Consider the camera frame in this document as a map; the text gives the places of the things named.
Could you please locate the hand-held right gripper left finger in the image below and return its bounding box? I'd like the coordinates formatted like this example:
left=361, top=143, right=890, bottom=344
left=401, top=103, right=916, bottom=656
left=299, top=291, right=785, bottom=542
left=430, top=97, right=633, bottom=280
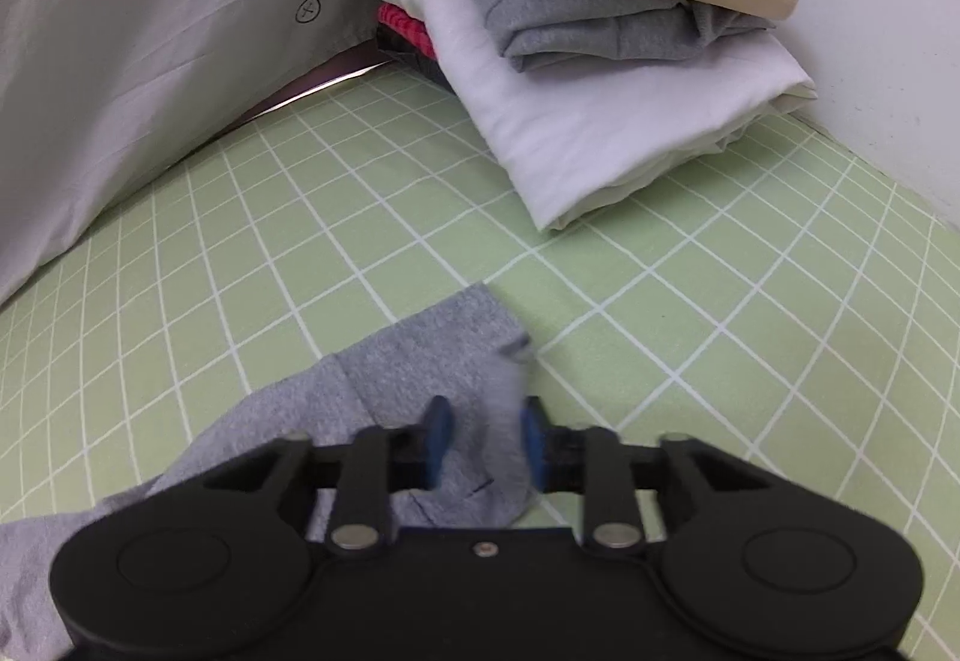
left=201, top=397, right=455, bottom=551

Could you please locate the grey hoodie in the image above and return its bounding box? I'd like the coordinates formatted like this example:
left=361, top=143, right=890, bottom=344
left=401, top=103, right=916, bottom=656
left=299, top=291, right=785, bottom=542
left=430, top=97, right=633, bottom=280
left=0, top=282, right=538, bottom=661

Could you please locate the white folded garment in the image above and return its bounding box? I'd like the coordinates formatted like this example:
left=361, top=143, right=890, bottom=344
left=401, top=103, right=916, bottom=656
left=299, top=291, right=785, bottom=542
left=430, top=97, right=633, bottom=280
left=354, top=0, right=818, bottom=233

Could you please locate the red and black folded garment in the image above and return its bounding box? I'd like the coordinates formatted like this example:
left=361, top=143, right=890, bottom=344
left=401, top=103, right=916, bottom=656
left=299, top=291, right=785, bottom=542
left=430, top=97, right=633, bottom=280
left=373, top=2, right=454, bottom=94

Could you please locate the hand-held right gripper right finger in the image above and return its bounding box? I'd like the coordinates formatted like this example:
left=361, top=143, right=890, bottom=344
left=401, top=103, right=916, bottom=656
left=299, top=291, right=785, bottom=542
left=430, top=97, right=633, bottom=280
left=520, top=395, right=760, bottom=551

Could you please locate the white printed sheet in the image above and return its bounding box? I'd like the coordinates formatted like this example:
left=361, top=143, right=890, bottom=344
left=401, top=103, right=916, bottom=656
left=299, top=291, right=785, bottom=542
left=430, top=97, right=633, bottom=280
left=0, top=0, right=412, bottom=304

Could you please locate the green grid mat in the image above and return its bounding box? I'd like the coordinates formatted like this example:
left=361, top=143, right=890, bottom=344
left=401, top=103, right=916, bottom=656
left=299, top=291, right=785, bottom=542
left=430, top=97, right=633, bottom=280
left=0, top=59, right=960, bottom=661

